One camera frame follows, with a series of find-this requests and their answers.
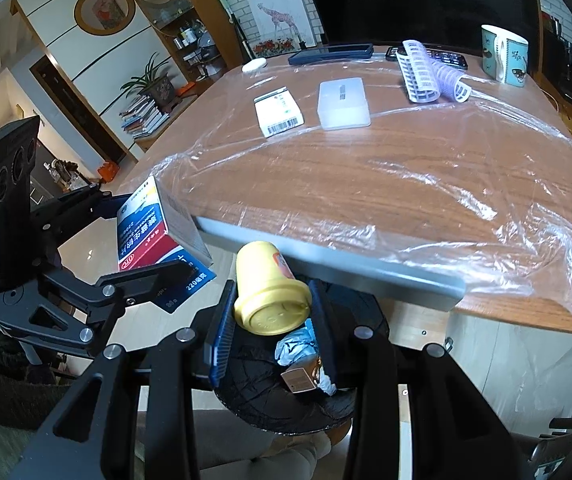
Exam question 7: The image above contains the translucent plastic box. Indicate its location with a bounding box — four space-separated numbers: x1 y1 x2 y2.
317 77 372 132

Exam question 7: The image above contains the white barcode box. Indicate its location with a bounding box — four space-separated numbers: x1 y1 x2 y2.
254 86 305 139

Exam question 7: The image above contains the black smartphone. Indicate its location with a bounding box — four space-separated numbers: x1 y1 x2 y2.
385 46 468 71

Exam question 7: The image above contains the trash bin with black bag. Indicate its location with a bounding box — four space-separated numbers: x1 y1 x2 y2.
211 272 392 436

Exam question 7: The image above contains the blue and red medicine box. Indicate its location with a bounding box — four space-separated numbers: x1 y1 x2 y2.
116 176 217 316

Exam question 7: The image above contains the stack of books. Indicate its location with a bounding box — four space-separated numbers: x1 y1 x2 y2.
118 95 172 141

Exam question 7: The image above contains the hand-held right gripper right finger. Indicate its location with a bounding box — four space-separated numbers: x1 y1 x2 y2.
307 279 519 480

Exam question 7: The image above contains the giraffe drawing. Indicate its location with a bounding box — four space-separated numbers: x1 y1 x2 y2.
247 0 317 48

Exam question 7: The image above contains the black flat television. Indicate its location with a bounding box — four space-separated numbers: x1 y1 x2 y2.
296 0 542 58

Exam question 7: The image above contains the small brown box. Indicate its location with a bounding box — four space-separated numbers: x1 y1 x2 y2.
281 366 319 395

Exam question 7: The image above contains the dark cloth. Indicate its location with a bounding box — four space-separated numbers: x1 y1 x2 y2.
0 355 89 433

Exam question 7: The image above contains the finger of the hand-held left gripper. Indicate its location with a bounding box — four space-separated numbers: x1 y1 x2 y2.
31 185 127 246
0 260 197 356

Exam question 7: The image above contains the round framed picture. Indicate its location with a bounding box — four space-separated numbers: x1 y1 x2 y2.
74 0 137 37

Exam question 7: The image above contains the yellow plastic cup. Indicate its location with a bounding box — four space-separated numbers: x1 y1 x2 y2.
234 241 313 337

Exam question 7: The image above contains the light green pole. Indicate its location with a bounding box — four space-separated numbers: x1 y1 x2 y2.
210 0 254 61

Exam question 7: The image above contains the framed red flower picture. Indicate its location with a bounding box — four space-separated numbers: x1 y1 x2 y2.
252 35 309 58

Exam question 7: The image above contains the potted orchid plant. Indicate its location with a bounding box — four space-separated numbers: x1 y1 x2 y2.
120 52 177 111

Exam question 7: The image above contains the white lattice hair roller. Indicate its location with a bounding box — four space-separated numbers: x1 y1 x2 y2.
396 39 442 104

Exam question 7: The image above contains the blue butterfly ceramic mug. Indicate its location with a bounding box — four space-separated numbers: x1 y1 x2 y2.
481 24 530 88

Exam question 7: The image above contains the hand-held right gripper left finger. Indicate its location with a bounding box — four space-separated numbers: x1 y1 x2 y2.
8 280 239 480

